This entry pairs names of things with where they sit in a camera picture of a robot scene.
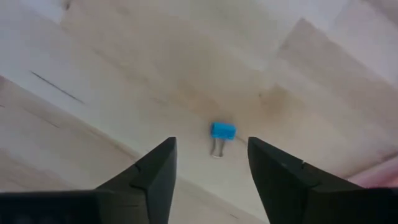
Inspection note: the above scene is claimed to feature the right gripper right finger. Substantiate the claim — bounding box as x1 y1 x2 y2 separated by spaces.
247 136 365 224

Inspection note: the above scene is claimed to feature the blue binder clip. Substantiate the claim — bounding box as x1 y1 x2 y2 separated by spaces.
210 121 238 159

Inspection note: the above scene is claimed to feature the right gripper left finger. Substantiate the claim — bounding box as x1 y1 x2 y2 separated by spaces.
93 136 178 224

